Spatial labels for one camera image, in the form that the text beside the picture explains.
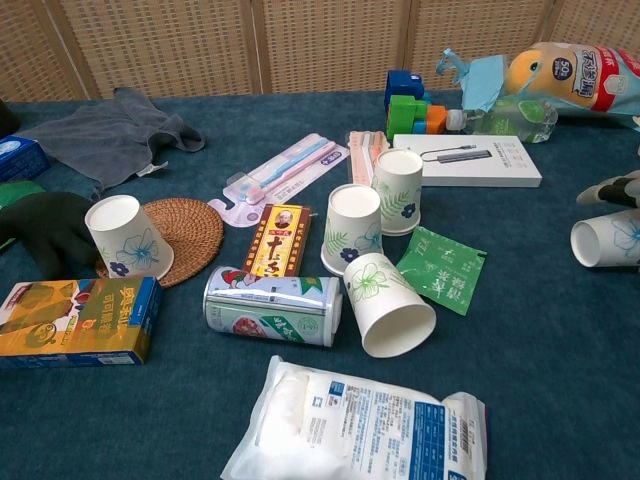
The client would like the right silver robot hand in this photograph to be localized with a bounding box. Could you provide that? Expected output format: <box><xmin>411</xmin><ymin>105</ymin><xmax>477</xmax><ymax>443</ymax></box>
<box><xmin>576</xmin><ymin>169</ymin><xmax>640</xmax><ymax>209</ymax></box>

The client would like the white blue-flower paper cup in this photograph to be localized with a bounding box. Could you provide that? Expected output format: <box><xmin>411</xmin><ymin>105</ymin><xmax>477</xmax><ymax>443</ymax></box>
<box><xmin>570</xmin><ymin>207</ymin><xmax>640</xmax><ymax>269</ymax></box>
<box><xmin>372</xmin><ymin>148</ymin><xmax>425</xmax><ymax>237</ymax></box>
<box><xmin>84</xmin><ymin>194</ymin><xmax>175</xmax><ymax>280</ymax></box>
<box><xmin>320</xmin><ymin>183</ymin><xmax>385</xmax><ymax>277</ymax></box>

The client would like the white green-flower paper cup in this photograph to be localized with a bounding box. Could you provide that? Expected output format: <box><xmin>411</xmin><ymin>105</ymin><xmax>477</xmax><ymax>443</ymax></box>
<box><xmin>342</xmin><ymin>252</ymin><xmax>438</xmax><ymax>359</ymax></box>

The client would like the clear plastic water bottle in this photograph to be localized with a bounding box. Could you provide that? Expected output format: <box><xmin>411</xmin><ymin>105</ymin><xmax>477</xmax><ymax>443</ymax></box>
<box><xmin>444</xmin><ymin>98</ymin><xmax>559</xmax><ymax>144</ymax></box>

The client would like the white USB hub box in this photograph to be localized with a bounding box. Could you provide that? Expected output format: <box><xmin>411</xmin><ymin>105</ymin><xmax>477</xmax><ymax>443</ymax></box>
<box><xmin>392</xmin><ymin>133</ymin><xmax>544</xmax><ymax>189</ymax></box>

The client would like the dark blue table cloth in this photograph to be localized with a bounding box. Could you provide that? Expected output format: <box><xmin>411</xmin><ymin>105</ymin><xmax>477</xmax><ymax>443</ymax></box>
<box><xmin>0</xmin><ymin>89</ymin><xmax>640</xmax><ymax>480</ymax></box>

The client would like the green tea sachet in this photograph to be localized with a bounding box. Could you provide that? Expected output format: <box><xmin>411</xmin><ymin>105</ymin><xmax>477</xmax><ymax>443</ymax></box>
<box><xmin>396</xmin><ymin>225</ymin><xmax>488</xmax><ymax>317</ymax></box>

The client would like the orange toy block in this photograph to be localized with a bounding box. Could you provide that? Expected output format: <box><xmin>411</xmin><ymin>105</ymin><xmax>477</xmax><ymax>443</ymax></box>
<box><xmin>426</xmin><ymin>104</ymin><xmax>454</xmax><ymax>135</ymax></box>

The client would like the cyan toy block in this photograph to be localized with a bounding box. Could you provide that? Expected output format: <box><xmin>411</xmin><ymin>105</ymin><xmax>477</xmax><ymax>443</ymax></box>
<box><xmin>413</xmin><ymin>102</ymin><xmax>432</xmax><ymax>135</ymax></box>

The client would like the green toy block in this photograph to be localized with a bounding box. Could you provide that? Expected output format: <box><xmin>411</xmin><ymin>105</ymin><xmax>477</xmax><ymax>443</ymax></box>
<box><xmin>386</xmin><ymin>94</ymin><xmax>429</xmax><ymax>134</ymax></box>

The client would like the blue toy block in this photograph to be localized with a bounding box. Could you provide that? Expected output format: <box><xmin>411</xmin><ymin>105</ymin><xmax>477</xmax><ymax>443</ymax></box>
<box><xmin>384</xmin><ymin>69</ymin><xmax>425</xmax><ymax>109</ymax></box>

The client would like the bamboo folding screen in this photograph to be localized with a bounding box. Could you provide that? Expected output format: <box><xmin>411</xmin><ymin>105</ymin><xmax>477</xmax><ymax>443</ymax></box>
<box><xmin>0</xmin><ymin>0</ymin><xmax>640</xmax><ymax>104</ymax></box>

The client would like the pink toothbrush blister pack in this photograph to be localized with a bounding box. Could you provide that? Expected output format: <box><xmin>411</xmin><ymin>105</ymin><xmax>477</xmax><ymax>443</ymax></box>
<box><xmin>207</xmin><ymin>133</ymin><xmax>350</xmax><ymax>227</ymax></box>

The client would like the red yellow medicine box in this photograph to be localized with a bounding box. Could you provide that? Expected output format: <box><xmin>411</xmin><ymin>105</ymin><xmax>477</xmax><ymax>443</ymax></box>
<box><xmin>242</xmin><ymin>203</ymin><xmax>312</xmax><ymax>280</ymax></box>

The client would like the white powder bag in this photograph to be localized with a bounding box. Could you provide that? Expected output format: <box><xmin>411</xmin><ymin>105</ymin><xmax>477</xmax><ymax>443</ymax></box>
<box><xmin>220</xmin><ymin>354</ymin><xmax>489</xmax><ymax>480</ymax></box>

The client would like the white green drink can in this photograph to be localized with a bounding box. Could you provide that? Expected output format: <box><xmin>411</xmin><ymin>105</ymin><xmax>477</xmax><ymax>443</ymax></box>
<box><xmin>202</xmin><ymin>265</ymin><xmax>346</xmax><ymax>348</ymax></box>

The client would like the woven rattan coaster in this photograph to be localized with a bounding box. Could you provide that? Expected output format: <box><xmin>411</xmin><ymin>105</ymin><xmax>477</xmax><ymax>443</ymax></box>
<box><xmin>94</xmin><ymin>197</ymin><xmax>225</xmax><ymax>289</ymax></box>

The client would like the grey towel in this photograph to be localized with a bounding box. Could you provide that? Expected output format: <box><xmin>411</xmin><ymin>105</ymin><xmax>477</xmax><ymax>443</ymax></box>
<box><xmin>19</xmin><ymin>87</ymin><xmax>206</xmax><ymax>194</ymax></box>

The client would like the yellow blue snack box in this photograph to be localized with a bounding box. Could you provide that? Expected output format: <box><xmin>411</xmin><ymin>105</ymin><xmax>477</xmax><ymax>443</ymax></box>
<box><xmin>0</xmin><ymin>276</ymin><xmax>164</xmax><ymax>370</ymax></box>

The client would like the black knit glove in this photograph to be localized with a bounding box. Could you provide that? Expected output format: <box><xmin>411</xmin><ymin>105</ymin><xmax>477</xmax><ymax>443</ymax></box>
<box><xmin>0</xmin><ymin>191</ymin><xmax>104</xmax><ymax>281</ymax></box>

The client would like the blue toothpaste box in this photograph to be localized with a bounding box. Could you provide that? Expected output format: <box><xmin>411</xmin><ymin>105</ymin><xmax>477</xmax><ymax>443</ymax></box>
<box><xmin>0</xmin><ymin>134</ymin><xmax>51</xmax><ymax>184</ymax></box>

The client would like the green foil packet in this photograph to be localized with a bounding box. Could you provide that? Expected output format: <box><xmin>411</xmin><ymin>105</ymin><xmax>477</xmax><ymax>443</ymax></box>
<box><xmin>0</xmin><ymin>180</ymin><xmax>46</xmax><ymax>211</ymax></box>

